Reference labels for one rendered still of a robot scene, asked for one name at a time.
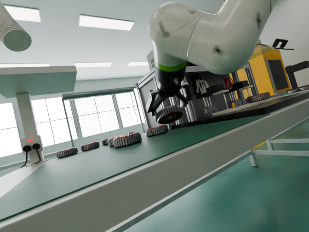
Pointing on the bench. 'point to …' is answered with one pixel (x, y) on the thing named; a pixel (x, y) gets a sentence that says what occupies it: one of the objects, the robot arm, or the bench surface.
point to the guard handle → (280, 41)
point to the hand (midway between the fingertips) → (168, 112)
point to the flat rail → (203, 69)
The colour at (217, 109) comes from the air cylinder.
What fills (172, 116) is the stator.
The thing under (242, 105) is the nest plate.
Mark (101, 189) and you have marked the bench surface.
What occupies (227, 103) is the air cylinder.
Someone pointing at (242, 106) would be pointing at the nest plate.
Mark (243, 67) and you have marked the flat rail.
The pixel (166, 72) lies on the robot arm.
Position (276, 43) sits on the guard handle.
